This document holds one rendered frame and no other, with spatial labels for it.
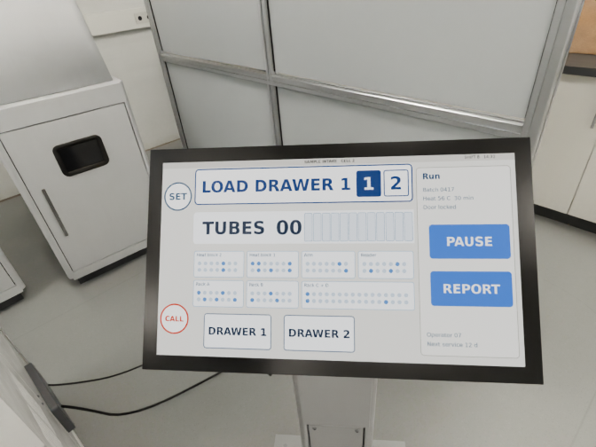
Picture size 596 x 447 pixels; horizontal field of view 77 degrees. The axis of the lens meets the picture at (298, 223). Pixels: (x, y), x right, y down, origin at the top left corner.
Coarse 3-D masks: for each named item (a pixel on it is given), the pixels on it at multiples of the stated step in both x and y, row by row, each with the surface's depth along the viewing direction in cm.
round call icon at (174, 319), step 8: (160, 304) 52; (168, 304) 52; (176, 304) 52; (184, 304) 52; (160, 312) 52; (168, 312) 52; (176, 312) 52; (184, 312) 52; (160, 320) 52; (168, 320) 52; (176, 320) 52; (184, 320) 51; (160, 328) 52; (168, 328) 52; (176, 328) 51; (184, 328) 51
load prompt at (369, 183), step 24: (240, 168) 52; (264, 168) 52; (288, 168) 52; (312, 168) 51; (336, 168) 51; (360, 168) 50; (384, 168) 50; (408, 168) 50; (216, 192) 52; (240, 192) 52; (264, 192) 52; (288, 192) 51; (312, 192) 51; (336, 192) 51; (360, 192) 50; (384, 192) 50; (408, 192) 49
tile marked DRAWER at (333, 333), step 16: (288, 320) 50; (304, 320) 50; (320, 320) 49; (336, 320) 49; (352, 320) 49; (288, 336) 50; (304, 336) 49; (320, 336) 49; (336, 336) 49; (352, 336) 49; (336, 352) 49; (352, 352) 48
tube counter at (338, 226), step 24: (288, 216) 51; (312, 216) 51; (336, 216) 50; (360, 216) 50; (384, 216) 50; (408, 216) 49; (288, 240) 51; (312, 240) 50; (336, 240) 50; (360, 240) 50; (384, 240) 49; (408, 240) 49
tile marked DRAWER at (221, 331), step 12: (204, 324) 51; (216, 324) 51; (228, 324) 51; (240, 324) 50; (252, 324) 50; (264, 324) 50; (204, 336) 51; (216, 336) 51; (228, 336) 50; (240, 336) 50; (252, 336) 50; (264, 336) 50; (204, 348) 51; (216, 348) 51; (228, 348) 50; (240, 348) 50; (252, 348) 50; (264, 348) 50
